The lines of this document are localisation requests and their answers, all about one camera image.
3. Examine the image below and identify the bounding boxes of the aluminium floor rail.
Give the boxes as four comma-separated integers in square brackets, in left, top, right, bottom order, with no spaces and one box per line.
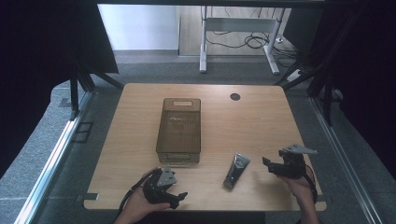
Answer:
[13,91,93,224]
[308,96,383,224]

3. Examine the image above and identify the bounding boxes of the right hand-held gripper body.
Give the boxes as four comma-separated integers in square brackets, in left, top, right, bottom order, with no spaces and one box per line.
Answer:
[269,143,318,180]

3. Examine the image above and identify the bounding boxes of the person's right hand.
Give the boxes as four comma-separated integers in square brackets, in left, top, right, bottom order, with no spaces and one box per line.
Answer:
[278,175,315,204]

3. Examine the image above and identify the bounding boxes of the black metal frame stand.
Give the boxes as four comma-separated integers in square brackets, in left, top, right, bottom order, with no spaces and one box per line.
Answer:
[68,57,125,121]
[274,12,359,127]

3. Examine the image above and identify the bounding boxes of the white power strip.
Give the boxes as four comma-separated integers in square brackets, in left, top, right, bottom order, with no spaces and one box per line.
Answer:
[286,70,304,83]

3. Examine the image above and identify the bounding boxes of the brown translucent plastic basket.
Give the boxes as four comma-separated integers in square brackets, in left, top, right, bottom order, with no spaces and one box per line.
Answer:
[155,97,202,165]

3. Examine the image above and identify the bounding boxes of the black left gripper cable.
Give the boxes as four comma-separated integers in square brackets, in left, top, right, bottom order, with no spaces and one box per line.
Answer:
[118,167,161,217]

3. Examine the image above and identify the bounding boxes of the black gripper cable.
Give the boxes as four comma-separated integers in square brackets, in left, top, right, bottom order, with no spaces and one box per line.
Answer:
[303,162,319,204]
[118,167,161,217]

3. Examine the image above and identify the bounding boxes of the person's left hand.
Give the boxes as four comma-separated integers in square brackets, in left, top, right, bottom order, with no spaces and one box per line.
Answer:
[124,168,172,219]

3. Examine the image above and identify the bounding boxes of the white metal desk frame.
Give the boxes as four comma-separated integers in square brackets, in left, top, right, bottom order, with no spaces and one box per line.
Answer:
[199,5,287,76]

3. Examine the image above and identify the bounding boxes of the black squeeze tube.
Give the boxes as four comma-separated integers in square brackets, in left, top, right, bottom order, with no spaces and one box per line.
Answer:
[222,151,251,190]

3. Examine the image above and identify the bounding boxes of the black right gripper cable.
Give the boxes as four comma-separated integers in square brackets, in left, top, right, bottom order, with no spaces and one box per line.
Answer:
[303,162,319,204]

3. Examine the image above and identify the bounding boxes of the black floor cables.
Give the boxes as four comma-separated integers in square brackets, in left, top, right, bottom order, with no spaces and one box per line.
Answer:
[205,7,302,68]

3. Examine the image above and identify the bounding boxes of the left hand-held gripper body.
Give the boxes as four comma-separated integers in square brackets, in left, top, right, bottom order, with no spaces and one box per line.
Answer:
[142,165,178,205]

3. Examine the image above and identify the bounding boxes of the dark curtain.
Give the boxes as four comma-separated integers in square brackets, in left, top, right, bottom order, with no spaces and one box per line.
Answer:
[281,0,396,180]
[0,0,120,180]

